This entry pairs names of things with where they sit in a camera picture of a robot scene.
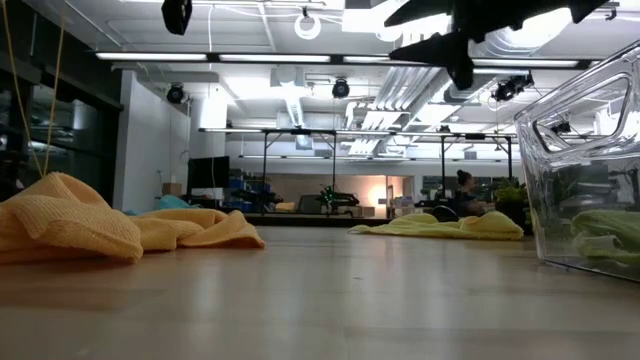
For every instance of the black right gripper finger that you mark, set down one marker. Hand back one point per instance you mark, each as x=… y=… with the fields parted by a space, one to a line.
x=430 y=12
x=445 y=50

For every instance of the blue microfiber towel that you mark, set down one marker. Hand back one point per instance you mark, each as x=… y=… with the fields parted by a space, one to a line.
x=172 y=202

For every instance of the orange microfiber towel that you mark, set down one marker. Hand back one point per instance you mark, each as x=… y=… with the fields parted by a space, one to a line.
x=75 y=220

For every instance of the green microfiber towel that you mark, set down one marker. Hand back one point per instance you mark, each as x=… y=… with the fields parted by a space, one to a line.
x=610 y=235

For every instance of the black background robot arm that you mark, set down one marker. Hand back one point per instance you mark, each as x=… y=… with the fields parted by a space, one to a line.
x=345 y=200

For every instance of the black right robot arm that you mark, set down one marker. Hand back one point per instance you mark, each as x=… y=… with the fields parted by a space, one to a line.
x=587 y=7

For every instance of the black overhead light bar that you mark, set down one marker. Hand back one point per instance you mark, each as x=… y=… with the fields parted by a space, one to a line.
x=215 y=57

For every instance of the person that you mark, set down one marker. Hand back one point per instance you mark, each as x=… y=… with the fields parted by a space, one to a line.
x=467 y=192

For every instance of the black monitor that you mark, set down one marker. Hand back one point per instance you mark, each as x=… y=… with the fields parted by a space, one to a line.
x=207 y=172

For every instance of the clear plastic bin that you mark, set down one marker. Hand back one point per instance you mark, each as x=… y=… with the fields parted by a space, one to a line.
x=550 y=175

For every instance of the black office chair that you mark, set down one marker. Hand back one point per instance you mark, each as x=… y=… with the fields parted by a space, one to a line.
x=445 y=214

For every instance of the cardboard box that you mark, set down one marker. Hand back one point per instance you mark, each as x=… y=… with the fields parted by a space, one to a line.
x=171 y=189

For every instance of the potted green plant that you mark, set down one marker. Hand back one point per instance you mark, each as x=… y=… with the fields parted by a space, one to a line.
x=512 y=212

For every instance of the silver ventilation duct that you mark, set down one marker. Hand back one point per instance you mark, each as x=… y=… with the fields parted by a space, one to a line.
x=500 y=47

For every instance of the black ceiling camera cluster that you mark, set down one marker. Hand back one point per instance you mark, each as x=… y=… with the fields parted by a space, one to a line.
x=510 y=87

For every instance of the black round ceiling camera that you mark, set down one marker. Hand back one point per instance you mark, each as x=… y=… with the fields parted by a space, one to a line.
x=340 y=88
x=175 y=94

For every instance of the black workstation frame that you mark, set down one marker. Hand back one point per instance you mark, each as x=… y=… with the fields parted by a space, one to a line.
x=334 y=160

